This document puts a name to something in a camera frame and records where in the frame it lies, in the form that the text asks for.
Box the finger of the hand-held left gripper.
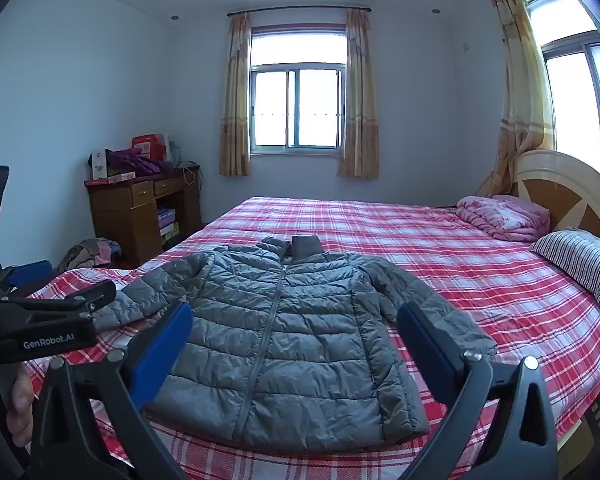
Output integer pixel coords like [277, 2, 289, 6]
[0, 280, 117, 332]
[2, 260, 54, 293]

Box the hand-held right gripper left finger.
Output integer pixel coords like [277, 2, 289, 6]
[27, 301, 196, 480]

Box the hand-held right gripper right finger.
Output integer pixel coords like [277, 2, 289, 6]
[396, 301, 564, 480]

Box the grey puffer jacket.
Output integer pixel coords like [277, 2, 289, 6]
[91, 236, 498, 453]

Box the pile of clothes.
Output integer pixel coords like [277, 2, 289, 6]
[55, 237, 123, 273]

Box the person's left hand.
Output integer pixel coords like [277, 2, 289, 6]
[4, 364, 37, 448]

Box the bed with red plaid sheet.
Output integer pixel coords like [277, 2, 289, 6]
[0, 196, 600, 480]

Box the brown wooden desk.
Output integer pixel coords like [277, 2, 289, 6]
[84, 164, 203, 267]

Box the flat pink box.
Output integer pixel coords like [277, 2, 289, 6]
[84, 171, 137, 187]

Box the white upright box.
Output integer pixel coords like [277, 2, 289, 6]
[89, 150, 108, 181]

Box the purple puffer jacket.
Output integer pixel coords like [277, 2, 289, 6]
[102, 147, 173, 178]

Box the pink folded quilt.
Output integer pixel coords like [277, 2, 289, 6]
[455, 194, 552, 243]

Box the red cardboard box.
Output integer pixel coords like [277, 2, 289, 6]
[131, 133, 171, 161]

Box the striped pillow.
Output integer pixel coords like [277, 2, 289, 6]
[530, 229, 600, 317]

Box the cream and brown wooden headboard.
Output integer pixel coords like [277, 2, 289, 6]
[510, 149, 600, 251]

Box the beige patterned curtain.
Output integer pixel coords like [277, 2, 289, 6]
[219, 12, 253, 177]
[337, 8, 381, 180]

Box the sliding window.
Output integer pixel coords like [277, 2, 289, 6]
[249, 25, 348, 156]

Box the beige tied-back curtain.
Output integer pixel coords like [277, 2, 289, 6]
[475, 0, 556, 198]

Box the large side window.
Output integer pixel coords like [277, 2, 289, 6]
[522, 0, 600, 181]

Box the black curtain rod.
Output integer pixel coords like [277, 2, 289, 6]
[226, 6, 371, 17]

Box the charger cable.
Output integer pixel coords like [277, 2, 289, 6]
[175, 160, 203, 186]

